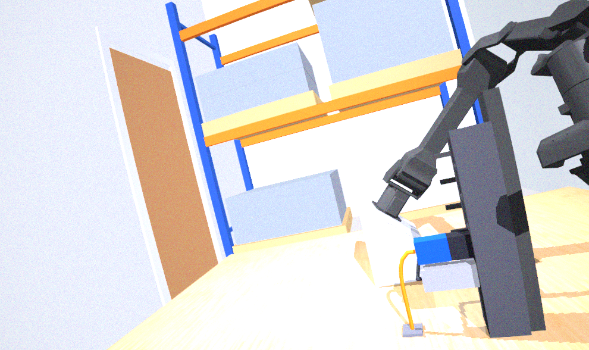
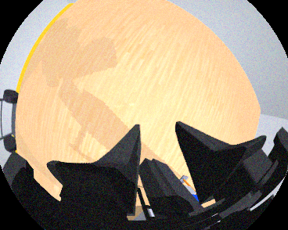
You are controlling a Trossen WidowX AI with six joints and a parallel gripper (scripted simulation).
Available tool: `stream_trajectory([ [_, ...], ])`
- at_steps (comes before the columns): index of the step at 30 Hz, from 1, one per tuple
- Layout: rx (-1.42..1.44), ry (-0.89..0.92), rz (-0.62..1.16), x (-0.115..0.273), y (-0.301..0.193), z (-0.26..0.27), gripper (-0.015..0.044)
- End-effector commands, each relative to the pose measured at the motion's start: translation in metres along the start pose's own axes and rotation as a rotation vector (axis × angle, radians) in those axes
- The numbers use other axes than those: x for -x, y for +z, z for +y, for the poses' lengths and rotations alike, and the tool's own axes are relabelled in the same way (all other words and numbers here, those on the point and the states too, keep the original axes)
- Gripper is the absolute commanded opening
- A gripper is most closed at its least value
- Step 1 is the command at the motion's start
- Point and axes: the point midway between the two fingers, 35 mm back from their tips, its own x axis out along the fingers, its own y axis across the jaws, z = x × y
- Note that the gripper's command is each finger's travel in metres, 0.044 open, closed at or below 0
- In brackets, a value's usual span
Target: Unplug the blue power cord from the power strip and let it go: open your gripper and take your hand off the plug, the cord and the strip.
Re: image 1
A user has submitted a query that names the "blue and black plug with orange cord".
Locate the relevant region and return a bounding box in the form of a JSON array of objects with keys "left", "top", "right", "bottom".
[{"left": 399, "top": 229, "right": 474, "bottom": 330}]

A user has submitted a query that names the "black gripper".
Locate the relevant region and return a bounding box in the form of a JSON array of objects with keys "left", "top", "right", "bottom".
[{"left": 537, "top": 79, "right": 589, "bottom": 185}]

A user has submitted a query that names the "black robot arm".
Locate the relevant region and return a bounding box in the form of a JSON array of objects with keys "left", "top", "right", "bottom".
[{"left": 372, "top": 0, "right": 589, "bottom": 222}]

